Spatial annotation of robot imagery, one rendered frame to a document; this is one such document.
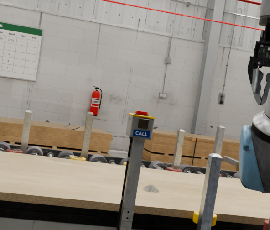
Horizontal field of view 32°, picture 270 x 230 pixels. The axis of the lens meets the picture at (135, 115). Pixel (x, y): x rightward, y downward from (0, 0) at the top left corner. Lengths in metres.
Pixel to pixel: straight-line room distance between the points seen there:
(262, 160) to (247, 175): 0.04
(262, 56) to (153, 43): 7.78
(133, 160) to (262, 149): 0.67
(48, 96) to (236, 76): 3.74
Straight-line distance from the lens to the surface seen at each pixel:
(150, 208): 1.66
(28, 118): 2.49
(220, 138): 2.69
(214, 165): 1.52
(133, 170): 1.45
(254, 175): 0.84
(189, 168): 3.09
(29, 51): 8.45
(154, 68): 8.92
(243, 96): 9.71
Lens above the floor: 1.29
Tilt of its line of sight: 3 degrees down
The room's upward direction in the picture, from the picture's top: 9 degrees clockwise
